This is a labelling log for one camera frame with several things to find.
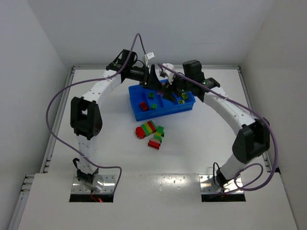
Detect red lego brick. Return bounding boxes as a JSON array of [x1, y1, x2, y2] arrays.
[[139, 102, 149, 112]]

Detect purple green lego stack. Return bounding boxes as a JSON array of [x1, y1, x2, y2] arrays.
[[157, 82, 165, 95]]

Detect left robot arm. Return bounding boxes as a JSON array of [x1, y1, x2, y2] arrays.
[[70, 49, 161, 186]]

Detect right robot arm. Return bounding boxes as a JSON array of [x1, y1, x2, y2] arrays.
[[159, 60, 270, 190]]

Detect blue divided plastic bin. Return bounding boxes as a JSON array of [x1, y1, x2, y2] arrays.
[[128, 85, 196, 121]]

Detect red green striped lego stack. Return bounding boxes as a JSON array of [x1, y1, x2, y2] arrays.
[[135, 120, 157, 139]]

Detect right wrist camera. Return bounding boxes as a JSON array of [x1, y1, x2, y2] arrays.
[[159, 63, 176, 84]]

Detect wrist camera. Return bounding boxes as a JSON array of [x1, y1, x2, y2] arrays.
[[159, 63, 176, 84], [143, 52, 155, 67]]

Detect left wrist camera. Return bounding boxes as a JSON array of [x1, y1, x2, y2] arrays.
[[143, 52, 155, 67]]

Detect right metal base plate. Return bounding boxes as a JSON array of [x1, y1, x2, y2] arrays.
[[199, 174, 244, 195]]

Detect metal base plate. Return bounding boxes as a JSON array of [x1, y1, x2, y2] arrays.
[[199, 174, 244, 195], [71, 174, 116, 195]]

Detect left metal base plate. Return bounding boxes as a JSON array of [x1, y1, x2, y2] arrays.
[[71, 174, 116, 195]]

